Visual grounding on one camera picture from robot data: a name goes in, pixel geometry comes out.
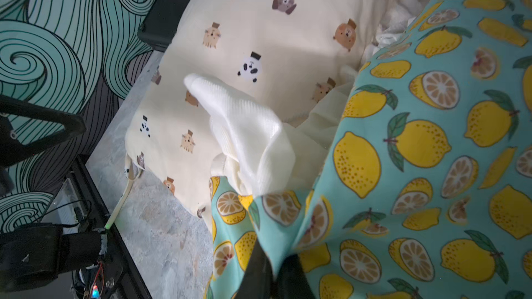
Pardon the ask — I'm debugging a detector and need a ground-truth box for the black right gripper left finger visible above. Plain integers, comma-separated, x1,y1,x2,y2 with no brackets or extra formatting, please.
235,242,272,299

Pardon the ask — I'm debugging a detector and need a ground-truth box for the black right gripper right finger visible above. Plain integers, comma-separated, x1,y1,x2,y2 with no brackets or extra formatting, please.
274,255,315,299

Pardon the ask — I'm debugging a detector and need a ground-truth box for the green lemon print pillow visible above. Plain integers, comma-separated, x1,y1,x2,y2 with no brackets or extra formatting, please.
184,0,531,298

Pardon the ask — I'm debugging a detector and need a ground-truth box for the cream animal print pillow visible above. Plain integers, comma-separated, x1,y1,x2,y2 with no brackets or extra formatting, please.
125,0,396,220

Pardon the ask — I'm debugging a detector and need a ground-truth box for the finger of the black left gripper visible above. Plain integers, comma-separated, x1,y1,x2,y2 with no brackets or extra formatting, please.
1,96,86,167

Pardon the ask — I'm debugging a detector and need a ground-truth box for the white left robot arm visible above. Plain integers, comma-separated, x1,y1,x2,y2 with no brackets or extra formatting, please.
1,96,108,292

